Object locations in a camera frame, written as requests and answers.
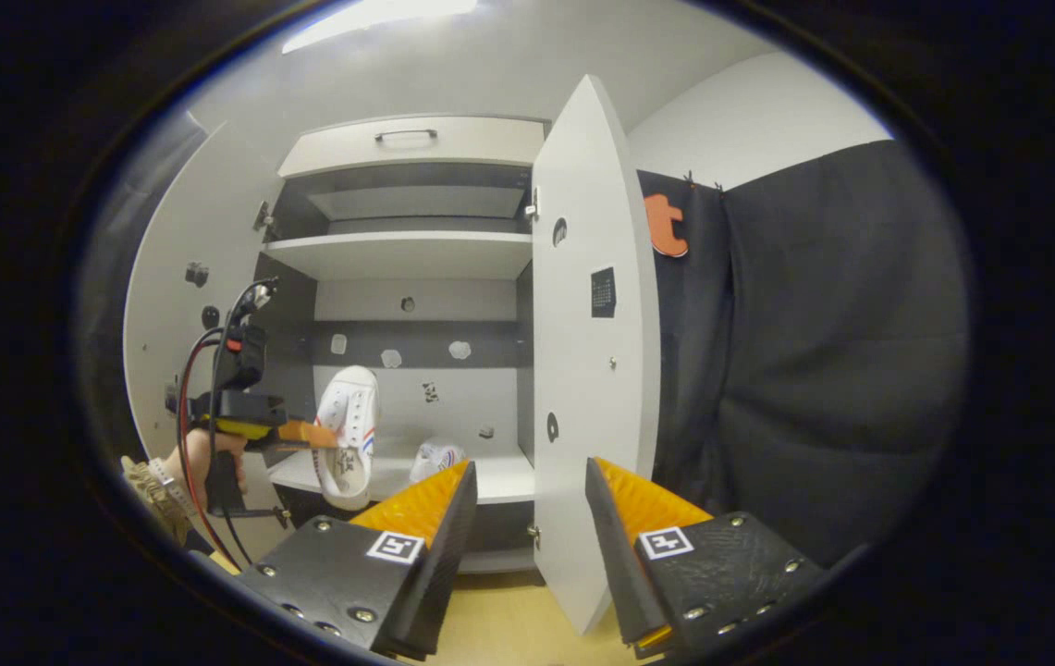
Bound white cabinet drawer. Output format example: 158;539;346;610
277;116;546;179

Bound left gripper red black cables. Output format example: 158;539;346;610
178;277;274;570

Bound white cabinet door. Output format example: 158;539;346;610
123;120;320;556
532;74;662;636

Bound white shoe cabinet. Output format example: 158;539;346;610
254;114;551;574

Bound white cabinet shelf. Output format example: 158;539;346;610
268;435;537;505
264;231;534;281

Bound ceiling light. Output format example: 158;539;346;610
282;0;477;54

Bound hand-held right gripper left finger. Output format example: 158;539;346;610
239;460;479;660

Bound white striped shoe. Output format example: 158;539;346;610
410;438;469;487
313;365;382;512

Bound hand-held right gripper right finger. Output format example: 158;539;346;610
585;457;828;660

